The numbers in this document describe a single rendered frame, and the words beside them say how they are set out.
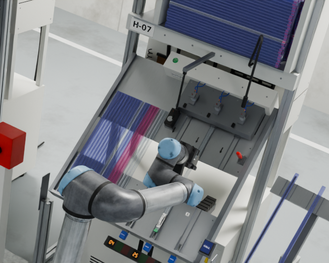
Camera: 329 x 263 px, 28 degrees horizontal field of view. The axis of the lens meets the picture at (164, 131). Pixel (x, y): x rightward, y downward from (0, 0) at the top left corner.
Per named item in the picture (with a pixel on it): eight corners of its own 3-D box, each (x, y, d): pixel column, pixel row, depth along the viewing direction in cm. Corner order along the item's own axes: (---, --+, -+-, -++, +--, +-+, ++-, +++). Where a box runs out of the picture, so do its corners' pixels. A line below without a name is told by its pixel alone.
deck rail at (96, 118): (56, 196, 273) (51, 192, 268) (53, 194, 274) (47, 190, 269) (139, 60, 294) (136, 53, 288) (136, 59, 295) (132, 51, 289)
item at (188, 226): (196, 262, 249) (195, 260, 246) (56, 192, 271) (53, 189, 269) (218, 219, 254) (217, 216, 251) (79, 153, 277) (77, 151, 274)
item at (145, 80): (239, 181, 261) (238, 177, 257) (102, 121, 284) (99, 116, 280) (274, 113, 271) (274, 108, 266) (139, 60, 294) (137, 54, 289)
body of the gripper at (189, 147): (201, 151, 253) (193, 145, 242) (192, 171, 253) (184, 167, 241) (184, 143, 256) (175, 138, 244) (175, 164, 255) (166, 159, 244)
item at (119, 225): (195, 267, 251) (192, 262, 244) (56, 196, 273) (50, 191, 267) (197, 264, 251) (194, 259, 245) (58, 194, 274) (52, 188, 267)
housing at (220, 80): (270, 122, 271) (269, 107, 258) (168, 82, 288) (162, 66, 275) (279, 107, 273) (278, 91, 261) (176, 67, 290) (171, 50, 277)
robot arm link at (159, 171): (161, 195, 226) (177, 168, 227) (137, 181, 232) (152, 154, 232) (170, 199, 233) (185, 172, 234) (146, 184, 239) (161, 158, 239)
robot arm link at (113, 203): (126, 203, 185) (210, 181, 226) (98, 186, 191) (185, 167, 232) (114, 238, 189) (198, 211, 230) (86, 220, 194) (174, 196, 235)
